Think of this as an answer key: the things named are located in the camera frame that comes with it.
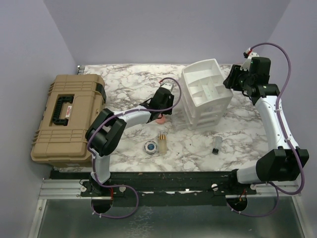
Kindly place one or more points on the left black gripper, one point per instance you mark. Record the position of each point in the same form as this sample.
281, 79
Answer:
169, 101

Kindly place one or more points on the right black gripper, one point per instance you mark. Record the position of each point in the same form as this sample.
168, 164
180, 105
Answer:
232, 82

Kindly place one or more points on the pink round compact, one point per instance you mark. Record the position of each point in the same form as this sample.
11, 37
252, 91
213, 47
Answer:
161, 120

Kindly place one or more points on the white makeup organizer with drawers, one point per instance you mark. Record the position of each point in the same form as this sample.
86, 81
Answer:
204, 97

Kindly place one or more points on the frosted gold cap bottle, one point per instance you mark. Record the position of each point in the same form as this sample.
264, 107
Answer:
162, 144

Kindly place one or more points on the round blue lid jar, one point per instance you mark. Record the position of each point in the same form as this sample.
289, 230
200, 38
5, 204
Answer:
150, 147

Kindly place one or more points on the clear vial black cap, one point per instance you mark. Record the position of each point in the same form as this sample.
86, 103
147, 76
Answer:
216, 146

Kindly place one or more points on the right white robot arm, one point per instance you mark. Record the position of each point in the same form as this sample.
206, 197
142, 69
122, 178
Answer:
284, 156

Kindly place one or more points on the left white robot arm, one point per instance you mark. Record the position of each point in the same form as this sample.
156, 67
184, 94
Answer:
105, 133

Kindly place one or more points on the tan hard tool case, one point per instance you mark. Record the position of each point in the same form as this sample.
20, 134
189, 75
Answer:
74, 102

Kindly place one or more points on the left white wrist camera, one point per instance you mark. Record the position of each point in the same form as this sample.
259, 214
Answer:
167, 85

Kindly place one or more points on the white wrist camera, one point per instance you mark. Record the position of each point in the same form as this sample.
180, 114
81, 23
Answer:
167, 85
248, 55

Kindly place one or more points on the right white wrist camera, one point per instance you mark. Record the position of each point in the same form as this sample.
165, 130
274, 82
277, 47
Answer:
248, 55

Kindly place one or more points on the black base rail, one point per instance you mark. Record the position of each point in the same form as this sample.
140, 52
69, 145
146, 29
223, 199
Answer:
157, 188

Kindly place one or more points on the aluminium rail frame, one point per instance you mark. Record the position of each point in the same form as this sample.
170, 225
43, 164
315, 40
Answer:
63, 213

